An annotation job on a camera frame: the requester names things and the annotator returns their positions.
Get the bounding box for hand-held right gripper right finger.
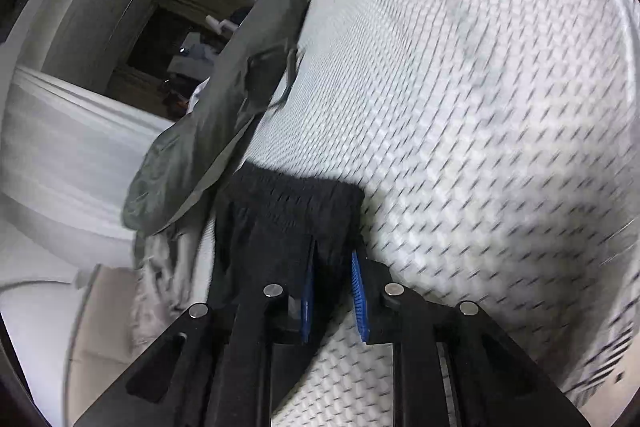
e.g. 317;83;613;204
350;249;593;427

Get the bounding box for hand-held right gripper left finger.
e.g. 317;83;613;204
75;239;318;427

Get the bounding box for black pants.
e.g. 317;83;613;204
212;162;366;343

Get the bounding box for grey lilac garment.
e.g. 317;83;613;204
131;192;221;353

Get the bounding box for olive green garment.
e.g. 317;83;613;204
122;0;311;235

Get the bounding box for beige upholstered headboard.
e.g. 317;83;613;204
65;264;201;427

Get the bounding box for white honeycomb pattern mattress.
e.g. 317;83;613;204
190;0;640;427

